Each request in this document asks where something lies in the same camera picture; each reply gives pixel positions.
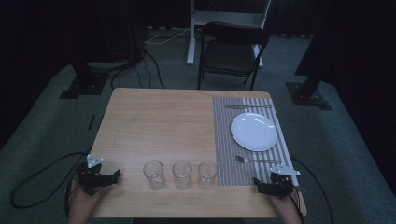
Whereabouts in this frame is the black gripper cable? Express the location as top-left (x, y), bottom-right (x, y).
top-left (9, 150), bottom-right (92, 210)
top-left (290, 156), bottom-right (335, 224)

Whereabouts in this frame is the grey striped placemat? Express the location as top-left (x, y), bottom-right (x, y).
top-left (212, 96), bottom-right (300, 187)

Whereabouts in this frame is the white floor cable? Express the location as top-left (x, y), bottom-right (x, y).
top-left (144, 27), bottom-right (203, 45)

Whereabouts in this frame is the silver table knife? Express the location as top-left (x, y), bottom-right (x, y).
top-left (224, 104), bottom-right (273, 110)

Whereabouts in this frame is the black folding chair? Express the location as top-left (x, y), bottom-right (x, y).
top-left (196, 21), bottom-right (271, 92)

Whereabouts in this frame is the white metal stand frame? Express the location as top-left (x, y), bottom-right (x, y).
top-left (186, 0), bottom-right (273, 69)

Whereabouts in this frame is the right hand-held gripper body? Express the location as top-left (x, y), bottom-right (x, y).
top-left (268, 163), bottom-right (302, 200)

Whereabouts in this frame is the person's left hand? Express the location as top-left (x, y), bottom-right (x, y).
top-left (67, 179), bottom-right (110, 224)

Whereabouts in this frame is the silver fork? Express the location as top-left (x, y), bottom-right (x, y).
top-left (235, 155), bottom-right (283, 165)

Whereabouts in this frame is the person's right hand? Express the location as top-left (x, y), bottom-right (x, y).
top-left (269, 188), bottom-right (304, 224)

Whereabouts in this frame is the black floor cable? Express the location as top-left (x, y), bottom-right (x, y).
top-left (109, 49), bottom-right (165, 90)

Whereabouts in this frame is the black stand with base plate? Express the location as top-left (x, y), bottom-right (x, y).
top-left (285, 36), bottom-right (332, 112)
top-left (59, 59), bottom-right (110, 100)

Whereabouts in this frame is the white round plate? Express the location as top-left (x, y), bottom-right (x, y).
top-left (230, 112), bottom-right (278, 152)

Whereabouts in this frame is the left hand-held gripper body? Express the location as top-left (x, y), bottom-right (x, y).
top-left (76, 154), bottom-right (108, 197)

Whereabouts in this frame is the clear drinking glass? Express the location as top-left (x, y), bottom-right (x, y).
top-left (172, 159), bottom-right (193, 190)
top-left (197, 160), bottom-right (219, 190)
top-left (142, 159), bottom-right (166, 190)

